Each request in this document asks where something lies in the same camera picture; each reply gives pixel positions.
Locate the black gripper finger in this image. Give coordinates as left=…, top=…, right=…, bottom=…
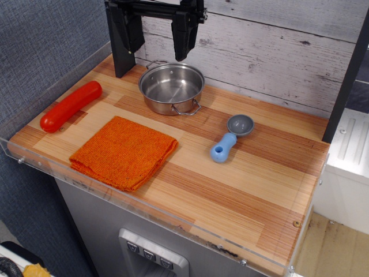
left=171, top=11, right=198, bottom=61
left=116, top=9, right=145, bottom=53

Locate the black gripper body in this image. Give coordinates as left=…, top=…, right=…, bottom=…
left=106, top=1, right=208, bottom=24

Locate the blue spoon with grey bowl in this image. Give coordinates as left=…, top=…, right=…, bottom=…
left=210, top=114, right=255, bottom=163

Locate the orange knitted cloth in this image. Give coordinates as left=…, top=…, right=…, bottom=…
left=69, top=116, right=178, bottom=192

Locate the silver metal pot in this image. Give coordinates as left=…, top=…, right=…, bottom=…
left=138, top=60, right=205, bottom=115

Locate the red plastic sausage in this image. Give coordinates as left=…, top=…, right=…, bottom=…
left=40, top=81, right=102, bottom=133

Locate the grey toy fridge cabinet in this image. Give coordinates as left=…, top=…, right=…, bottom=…
left=54, top=176, right=269, bottom=277

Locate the silver dispenser button panel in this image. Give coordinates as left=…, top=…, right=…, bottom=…
left=119, top=228, right=190, bottom=276

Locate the white side cabinet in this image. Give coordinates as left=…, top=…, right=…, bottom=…
left=312, top=108, right=368, bottom=234

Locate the clear acrylic guard rail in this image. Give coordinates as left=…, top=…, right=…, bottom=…
left=1, top=56, right=329, bottom=276

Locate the dark grey right post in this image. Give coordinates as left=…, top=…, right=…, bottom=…
left=322, top=11, right=368, bottom=143

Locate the black braided cable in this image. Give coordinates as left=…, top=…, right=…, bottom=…
left=0, top=257, right=24, bottom=277

